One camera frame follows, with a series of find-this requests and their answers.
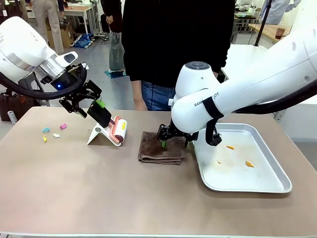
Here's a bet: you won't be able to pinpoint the bystander in light jeans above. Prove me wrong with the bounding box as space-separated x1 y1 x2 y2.
100 0 125 73

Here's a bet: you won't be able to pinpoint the bystander in beige trousers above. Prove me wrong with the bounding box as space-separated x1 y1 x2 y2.
31 0 65 55

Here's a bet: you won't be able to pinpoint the pink lint roller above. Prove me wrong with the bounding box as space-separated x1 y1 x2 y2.
86 104 128 145

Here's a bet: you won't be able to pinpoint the dark brown bag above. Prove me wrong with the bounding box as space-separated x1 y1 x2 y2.
0 91 35 122

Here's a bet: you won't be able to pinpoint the brown cloth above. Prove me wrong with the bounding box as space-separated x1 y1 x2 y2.
138 131 187 166

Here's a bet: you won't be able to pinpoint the bystander in blue shirt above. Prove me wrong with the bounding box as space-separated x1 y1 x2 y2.
266 0 302 25

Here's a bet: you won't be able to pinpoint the long wooden workbench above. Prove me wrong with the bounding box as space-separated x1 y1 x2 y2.
247 23 291 47

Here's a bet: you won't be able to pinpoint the wood-top white desk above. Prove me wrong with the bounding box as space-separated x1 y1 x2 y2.
58 4 98 35

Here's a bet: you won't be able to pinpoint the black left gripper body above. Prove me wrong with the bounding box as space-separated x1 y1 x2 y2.
50 64 88 99

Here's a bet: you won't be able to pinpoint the black stand pole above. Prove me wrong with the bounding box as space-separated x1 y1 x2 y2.
254 0 273 48

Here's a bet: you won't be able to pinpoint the blue plastic bag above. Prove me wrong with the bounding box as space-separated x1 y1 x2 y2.
72 33 94 49

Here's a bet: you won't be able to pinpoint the silver metal tray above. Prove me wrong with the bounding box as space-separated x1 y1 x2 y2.
192 123 293 194

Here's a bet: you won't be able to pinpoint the brown cardboard box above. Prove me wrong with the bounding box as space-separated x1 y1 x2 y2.
46 21 75 49

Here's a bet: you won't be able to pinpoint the person's right hand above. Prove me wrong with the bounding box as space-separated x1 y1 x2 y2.
134 96 148 111

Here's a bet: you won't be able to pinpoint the person in black sweater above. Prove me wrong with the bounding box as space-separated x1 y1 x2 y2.
122 0 235 88

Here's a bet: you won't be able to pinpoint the teal floor mat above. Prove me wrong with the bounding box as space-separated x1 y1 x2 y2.
104 69 127 79

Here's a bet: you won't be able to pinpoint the white folded roller stand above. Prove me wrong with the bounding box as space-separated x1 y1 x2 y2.
86 122 127 147

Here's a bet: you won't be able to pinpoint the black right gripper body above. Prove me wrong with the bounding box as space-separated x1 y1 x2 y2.
170 121 192 138

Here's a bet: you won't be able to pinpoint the person's right forearm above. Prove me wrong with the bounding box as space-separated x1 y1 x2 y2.
130 80 142 99

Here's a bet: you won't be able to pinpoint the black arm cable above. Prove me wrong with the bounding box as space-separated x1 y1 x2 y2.
204 79 317 147
0 64 88 100

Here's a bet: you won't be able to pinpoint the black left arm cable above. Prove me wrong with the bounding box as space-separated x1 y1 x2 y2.
0 64 88 100

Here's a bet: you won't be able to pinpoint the blue jeans of person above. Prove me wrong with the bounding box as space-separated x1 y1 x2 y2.
141 80 177 112

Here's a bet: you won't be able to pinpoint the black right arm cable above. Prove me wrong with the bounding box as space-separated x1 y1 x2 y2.
204 79 317 147

